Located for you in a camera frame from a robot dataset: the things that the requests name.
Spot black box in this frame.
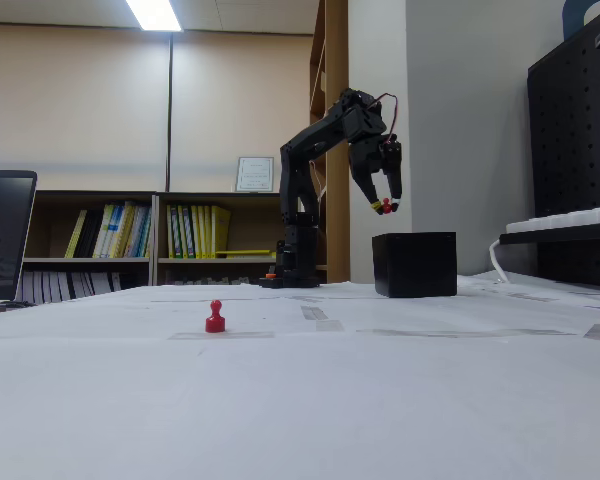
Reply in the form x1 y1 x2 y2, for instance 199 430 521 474
371 231 459 299

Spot tall wooden bookshelf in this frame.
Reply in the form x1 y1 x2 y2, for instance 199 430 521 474
308 0 350 284

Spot white framed certificate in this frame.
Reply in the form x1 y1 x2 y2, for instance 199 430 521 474
236 156 276 194

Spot low wooden bookshelf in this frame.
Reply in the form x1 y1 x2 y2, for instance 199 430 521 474
154 191 282 287
22 189 157 304

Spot white power strip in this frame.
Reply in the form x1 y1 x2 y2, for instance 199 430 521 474
504 203 600 235

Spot black pegboard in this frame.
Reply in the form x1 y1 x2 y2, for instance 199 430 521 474
526 2 600 290

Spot white paper table cover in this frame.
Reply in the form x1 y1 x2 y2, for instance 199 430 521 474
0 272 600 480

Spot dark blue object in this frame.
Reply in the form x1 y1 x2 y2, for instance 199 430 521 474
562 0 600 42

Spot ceiling light panel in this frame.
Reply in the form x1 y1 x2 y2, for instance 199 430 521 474
124 0 185 33

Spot yellow book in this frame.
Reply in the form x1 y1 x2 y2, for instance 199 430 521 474
63 208 89 260

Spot black laptop screen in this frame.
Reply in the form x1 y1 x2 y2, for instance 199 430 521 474
0 169 39 304

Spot red white servo cable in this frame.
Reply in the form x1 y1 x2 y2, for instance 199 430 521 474
373 92 401 146

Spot white power cable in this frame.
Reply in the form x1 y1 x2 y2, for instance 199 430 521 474
488 238 511 284

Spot yellow ring binder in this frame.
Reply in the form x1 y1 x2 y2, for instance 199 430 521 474
210 204 233 260

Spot black wall conduit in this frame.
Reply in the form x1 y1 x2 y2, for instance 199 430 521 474
166 30 175 194

